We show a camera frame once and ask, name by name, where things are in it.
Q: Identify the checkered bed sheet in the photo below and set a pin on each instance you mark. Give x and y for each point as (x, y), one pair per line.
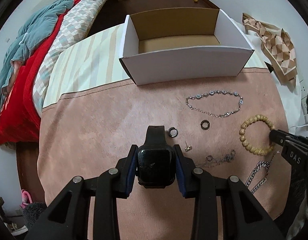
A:
(74, 28)

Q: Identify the black smartwatch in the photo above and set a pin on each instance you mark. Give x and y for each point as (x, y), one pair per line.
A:
(156, 168)

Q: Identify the small gold earring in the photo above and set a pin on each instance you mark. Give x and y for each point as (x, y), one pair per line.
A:
(187, 147)

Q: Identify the brown geometric scarf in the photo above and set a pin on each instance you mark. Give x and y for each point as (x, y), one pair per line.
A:
(277, 46)

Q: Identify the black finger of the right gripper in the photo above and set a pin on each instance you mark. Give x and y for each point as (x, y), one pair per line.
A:
(278, 136)

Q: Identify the pink slipper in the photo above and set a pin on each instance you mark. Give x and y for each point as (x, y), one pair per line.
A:
(26, 198)

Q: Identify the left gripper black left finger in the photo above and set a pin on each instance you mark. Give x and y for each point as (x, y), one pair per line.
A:
(67, 216)

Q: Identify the red blanket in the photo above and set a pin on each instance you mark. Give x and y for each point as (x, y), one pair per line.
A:
(19, 121)

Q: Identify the black fuzzy cushion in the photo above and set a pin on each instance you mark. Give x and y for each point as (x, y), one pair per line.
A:
(32, 212)

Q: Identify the white cardboard box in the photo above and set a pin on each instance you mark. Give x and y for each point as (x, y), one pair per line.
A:
(182, 43)

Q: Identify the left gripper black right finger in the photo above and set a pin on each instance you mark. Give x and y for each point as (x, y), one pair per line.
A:
(221, 203)

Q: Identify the white wall socket strip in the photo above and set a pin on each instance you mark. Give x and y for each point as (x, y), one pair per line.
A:
(304, 93)

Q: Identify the blue-grey quilt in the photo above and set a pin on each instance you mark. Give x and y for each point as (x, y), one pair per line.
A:
(30, 36)

